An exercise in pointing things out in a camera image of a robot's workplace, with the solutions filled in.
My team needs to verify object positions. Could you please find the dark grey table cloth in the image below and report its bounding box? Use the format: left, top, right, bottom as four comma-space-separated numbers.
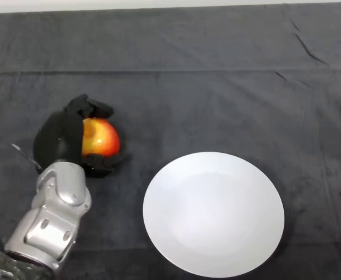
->
0, 2, 341, 280

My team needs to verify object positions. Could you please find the red yellow apple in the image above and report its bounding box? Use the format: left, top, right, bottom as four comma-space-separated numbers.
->
81, 117, 121, 158

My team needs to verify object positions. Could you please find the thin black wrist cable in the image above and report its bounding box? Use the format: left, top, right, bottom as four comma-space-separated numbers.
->
0, 132, 44, 175

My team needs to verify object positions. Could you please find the white round plate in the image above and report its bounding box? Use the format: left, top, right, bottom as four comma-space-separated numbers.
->
142, 151, 286, 278

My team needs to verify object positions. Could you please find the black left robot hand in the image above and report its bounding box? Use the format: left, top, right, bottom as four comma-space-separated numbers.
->
32, 93, 132, 179

